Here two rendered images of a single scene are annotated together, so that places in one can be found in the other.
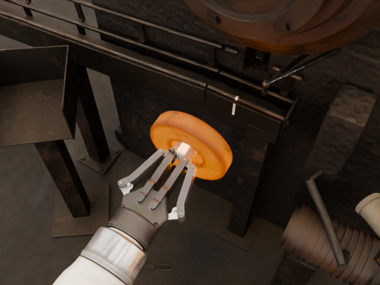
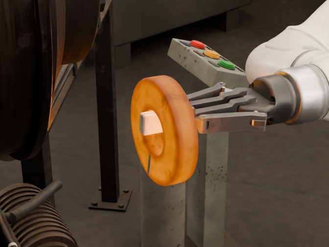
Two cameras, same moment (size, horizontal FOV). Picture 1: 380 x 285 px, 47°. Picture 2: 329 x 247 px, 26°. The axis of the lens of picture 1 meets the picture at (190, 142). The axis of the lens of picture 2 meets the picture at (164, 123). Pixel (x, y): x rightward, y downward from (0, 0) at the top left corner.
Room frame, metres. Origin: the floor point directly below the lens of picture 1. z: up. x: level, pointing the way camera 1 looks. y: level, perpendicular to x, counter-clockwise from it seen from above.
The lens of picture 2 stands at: (1.17, 0.49, 1.32)
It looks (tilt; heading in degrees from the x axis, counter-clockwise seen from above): 28 degrees down; 213
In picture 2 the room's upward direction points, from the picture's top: straight up
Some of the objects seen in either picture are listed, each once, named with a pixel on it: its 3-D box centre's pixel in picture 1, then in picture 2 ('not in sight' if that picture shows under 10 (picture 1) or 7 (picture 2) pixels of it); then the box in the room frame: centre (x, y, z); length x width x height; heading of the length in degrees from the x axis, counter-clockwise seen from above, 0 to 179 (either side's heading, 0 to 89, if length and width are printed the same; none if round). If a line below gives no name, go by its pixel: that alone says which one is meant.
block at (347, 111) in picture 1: (337, 135); not in sight; (0.56, -0.33, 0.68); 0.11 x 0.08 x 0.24; 150
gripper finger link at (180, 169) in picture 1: (169, 185); (213, 106); (0.34, 0.03, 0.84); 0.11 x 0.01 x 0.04; 149
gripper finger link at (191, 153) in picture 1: (193, 159); not in sight; (0.39, -0.01, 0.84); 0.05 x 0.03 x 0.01; 150
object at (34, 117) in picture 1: (50, 159); not in sight; (0.69, 0.42, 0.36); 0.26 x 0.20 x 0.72; 95
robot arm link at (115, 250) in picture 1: (115, 254); (296, 95); (0.23, 0.11, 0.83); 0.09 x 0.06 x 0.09; 60
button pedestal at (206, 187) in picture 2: not in sight; (207, 153); (-0.32, -0.34, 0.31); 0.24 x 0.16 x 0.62; 60
